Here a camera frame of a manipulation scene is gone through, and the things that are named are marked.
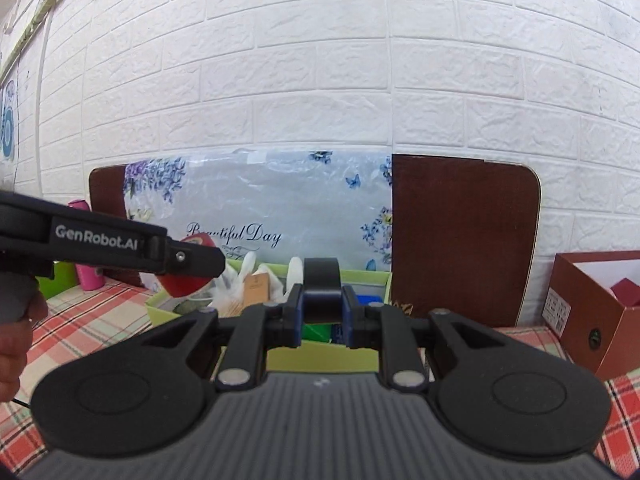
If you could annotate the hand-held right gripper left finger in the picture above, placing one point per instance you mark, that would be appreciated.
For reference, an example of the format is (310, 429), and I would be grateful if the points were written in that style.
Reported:
(298, 320)

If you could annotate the red tape roll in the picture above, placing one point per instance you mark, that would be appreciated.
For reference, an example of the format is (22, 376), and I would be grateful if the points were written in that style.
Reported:
(184, 285)

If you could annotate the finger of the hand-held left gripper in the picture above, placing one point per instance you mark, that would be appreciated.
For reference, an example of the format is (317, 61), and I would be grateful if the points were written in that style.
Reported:
(192, 260)

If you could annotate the brown cardboard box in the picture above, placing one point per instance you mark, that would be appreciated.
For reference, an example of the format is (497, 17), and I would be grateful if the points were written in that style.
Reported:
(585, 330)

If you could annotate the blue small box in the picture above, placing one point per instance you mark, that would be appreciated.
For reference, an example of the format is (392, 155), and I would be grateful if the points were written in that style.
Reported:
(371, 301)

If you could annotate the floral bedding plastic package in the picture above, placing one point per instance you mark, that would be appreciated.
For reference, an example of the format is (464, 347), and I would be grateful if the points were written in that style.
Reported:
(300, 195)

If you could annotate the floral pillow headboard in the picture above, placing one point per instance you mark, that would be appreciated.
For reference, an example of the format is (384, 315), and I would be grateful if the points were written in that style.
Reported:
(460, 240)

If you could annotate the maroon small box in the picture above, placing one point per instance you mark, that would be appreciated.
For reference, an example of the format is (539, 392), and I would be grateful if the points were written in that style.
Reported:
(627, 292)

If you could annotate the plain green small box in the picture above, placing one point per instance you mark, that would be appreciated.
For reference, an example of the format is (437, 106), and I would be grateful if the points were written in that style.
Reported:
(316, 333)

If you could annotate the person's left hand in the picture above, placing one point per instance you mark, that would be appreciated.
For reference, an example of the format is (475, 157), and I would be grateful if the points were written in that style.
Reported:
(15, 355)

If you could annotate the wall poster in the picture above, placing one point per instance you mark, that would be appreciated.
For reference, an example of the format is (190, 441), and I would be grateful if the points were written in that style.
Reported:
(7, 120)

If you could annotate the pink thermos bottle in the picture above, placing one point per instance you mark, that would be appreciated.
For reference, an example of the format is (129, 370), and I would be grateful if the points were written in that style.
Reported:
(90, 275)

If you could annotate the dark green open box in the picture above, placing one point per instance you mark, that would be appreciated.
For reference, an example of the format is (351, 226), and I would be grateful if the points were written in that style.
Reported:
(60, 277)

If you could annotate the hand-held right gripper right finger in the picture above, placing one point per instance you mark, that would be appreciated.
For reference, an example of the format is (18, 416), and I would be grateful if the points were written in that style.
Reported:
(346, 320)

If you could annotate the gold small box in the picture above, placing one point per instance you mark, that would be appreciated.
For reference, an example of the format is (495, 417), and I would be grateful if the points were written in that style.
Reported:
(256, 289)

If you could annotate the plaid bed sheet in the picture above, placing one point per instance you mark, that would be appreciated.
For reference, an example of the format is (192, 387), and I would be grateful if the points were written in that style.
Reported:
(75, 325)

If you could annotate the light green box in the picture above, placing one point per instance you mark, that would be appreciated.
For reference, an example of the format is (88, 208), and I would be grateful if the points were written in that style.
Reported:
(320, 360)

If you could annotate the toothpick plastic bag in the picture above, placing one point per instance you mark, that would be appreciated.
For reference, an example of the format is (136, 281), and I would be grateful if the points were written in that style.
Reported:
(227, 296)

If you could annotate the black tape roll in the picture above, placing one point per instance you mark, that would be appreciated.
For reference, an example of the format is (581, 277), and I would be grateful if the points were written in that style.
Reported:
(322, 285)

